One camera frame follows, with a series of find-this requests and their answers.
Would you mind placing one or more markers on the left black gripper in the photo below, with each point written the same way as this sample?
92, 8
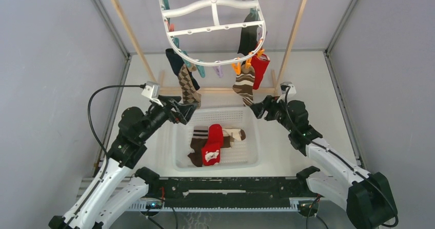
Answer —
183, 112

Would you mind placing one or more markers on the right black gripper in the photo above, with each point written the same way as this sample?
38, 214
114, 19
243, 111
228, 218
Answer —
270, 104

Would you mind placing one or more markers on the brown cream striped sock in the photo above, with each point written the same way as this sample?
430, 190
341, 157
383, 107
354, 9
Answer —
231, 135

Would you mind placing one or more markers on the red sock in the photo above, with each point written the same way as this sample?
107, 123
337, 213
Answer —
211, 152
260, 64

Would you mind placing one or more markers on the black sock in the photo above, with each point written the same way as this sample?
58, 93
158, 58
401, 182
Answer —
248, 39

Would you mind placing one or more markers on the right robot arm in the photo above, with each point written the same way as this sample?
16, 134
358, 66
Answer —
365, 197

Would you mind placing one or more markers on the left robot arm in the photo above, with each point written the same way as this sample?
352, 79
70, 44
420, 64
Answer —
100, 206

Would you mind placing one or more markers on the white oval clip hanger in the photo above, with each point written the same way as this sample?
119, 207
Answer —
255, 17

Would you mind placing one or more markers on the argyle brown sock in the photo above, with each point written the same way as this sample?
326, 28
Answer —
189, 93

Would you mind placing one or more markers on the brown white wavy sock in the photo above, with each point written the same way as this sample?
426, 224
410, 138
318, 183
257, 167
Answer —
244, 84

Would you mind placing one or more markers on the santa pattern dark sock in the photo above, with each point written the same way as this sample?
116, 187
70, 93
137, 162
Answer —
176, 63

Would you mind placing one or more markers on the white plastic laundry basket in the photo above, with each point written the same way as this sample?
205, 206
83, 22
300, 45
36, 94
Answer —
242, 154

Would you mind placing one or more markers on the wooden drying rack frame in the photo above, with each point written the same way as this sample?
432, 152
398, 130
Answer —
202, 18

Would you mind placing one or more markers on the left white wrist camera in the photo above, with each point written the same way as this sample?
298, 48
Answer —
151, 92

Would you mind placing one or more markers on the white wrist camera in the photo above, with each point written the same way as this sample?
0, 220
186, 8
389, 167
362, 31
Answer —
288, 91
151, 92

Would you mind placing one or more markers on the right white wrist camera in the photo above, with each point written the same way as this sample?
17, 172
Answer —
288, 91

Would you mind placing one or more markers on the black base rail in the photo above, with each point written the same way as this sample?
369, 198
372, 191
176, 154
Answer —
231, 190

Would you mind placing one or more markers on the white cable duct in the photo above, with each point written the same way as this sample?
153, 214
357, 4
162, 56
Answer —
154, 205

